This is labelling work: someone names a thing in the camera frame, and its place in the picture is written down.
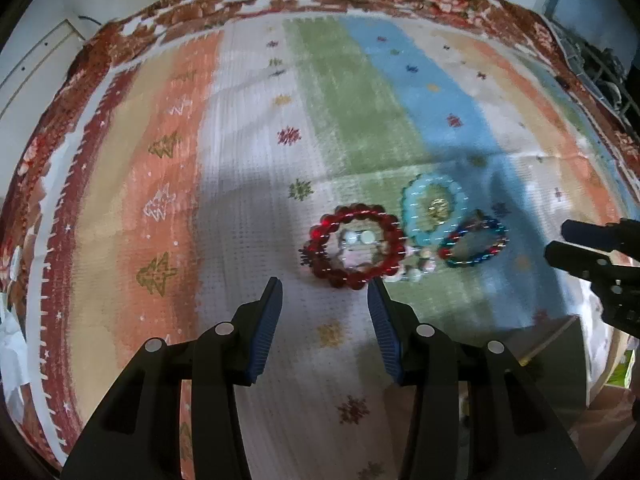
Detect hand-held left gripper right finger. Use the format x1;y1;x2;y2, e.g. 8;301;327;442
366;280;591;480

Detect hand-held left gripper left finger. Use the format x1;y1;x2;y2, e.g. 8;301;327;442
60;276;284;480

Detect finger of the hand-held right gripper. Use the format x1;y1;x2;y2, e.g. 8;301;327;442
561;219;640;257
544;241;640;287

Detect white bead bracelet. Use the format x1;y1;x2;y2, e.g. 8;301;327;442
394;245;437;283

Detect multicolour bead bracelet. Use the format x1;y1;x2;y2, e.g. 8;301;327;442
438;216;509;268

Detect pale round bead earrings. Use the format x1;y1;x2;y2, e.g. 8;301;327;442
342;229;379;247

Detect red bead bracelet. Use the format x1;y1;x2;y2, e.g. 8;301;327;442
310;203;407;289

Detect light blue bead bracelet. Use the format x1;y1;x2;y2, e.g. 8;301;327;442
401;172;468;246

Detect small gold ornament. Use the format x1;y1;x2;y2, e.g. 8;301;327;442
425;197;452;224

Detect white crumpled cloth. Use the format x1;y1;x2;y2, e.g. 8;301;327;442
0;302;32;428

